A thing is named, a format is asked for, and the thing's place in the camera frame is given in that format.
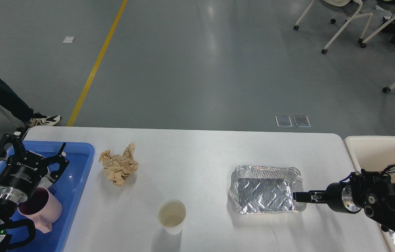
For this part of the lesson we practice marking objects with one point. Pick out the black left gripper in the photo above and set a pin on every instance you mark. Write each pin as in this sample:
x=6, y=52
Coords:
x=19, y=175

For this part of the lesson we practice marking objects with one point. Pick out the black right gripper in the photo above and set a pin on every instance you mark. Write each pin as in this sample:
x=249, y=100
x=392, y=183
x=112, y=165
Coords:
x=337, y=196

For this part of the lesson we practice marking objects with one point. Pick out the pink mug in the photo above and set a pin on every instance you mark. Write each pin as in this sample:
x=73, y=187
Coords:
x=43, y=209

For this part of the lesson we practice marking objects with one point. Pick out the aluminium foil tray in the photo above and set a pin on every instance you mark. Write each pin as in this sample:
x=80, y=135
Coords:
x=265, y=189

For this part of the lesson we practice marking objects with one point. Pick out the white paper cup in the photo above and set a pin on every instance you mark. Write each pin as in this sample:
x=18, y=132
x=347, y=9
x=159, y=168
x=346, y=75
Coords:
x=171, y=215

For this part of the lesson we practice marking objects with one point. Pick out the stainless steel tray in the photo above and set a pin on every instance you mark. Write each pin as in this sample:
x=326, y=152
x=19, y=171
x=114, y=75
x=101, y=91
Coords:
x=47, y=184

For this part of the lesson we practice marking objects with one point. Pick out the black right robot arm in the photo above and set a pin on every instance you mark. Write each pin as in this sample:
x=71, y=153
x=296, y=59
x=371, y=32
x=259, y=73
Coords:
x=370, y=191

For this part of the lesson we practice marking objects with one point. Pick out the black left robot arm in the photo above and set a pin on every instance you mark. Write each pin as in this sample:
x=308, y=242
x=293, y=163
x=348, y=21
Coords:
x=10, y=145

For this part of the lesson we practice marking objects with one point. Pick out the blue plastic tray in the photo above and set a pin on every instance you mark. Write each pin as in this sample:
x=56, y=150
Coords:
x=67, y=190

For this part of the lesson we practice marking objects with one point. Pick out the floor outlet plate right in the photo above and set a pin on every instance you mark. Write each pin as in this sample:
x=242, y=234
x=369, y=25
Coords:
x=301, y=121

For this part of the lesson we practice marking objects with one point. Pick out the floor outlet plate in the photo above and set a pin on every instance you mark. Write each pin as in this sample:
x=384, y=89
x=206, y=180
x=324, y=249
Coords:
x=301, y=121
x=283, y=121

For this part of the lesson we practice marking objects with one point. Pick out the floor outlet plate left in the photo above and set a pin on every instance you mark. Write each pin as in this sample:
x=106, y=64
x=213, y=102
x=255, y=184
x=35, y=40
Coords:
x=283, y=121

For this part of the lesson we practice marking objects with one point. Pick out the person in dark jeans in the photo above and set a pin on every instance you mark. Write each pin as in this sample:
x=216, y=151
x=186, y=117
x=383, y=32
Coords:
x=20, y=110

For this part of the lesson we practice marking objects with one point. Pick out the crumpled brown paper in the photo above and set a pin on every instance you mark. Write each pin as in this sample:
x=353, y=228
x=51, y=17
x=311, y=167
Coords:
x=118, y=168

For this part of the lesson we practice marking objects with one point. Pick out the beige plastic bin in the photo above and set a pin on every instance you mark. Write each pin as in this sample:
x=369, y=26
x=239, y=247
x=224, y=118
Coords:
x=373, y=153

